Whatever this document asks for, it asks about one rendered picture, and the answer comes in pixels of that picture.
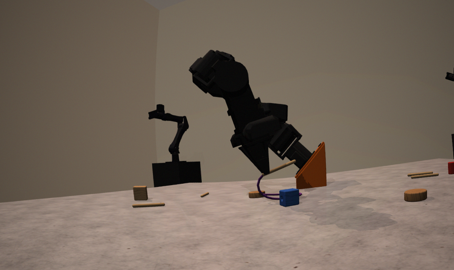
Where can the dark red cylinder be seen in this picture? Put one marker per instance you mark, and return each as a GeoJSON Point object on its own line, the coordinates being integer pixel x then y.
{"type": "Point", "coordinates": [450, 167]}

